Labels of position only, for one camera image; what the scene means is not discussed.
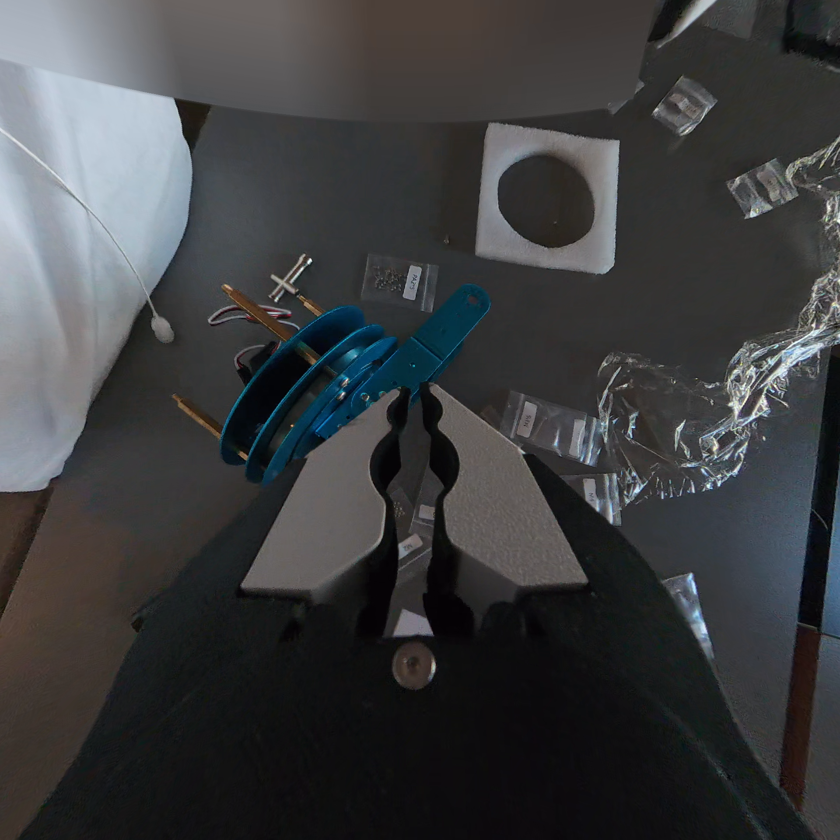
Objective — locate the person in white shirt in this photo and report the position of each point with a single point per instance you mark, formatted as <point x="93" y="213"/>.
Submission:
<point x="65" y="295"/>

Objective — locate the metal cross wrench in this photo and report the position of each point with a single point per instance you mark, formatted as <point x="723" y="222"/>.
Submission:
<point x="289" y="282"/>

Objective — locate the small clear hardware bag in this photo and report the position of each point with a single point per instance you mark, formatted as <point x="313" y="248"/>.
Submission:
<point x="597" y="499"/>
<point x="551" y="430"/>
<point x="764" y="187"/>
<point x="689" y="604"/>
<point x="684" y="105"/>
<point x="413" y="544"/>
<point x="400" y="282"/>

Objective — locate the dark grey desk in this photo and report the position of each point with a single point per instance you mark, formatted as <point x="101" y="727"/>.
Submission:
<point x="328" y="197"/>

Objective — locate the blue toy robot arm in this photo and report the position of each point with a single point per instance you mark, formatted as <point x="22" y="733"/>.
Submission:
<point x="433" y="341"/>

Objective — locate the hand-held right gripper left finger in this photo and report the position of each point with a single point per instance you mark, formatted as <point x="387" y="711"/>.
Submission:
<point x="321" y="525"/>

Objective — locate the white foam square with hole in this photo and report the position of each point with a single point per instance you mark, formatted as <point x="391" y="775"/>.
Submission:
<point x="551" y="256"/>

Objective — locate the crumpled clear plastic wrap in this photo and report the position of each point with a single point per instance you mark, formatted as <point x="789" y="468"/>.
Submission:
<point x="676" y="407"/>

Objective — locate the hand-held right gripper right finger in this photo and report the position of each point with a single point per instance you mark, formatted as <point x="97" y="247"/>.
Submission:
<point x="505" y="518"/>

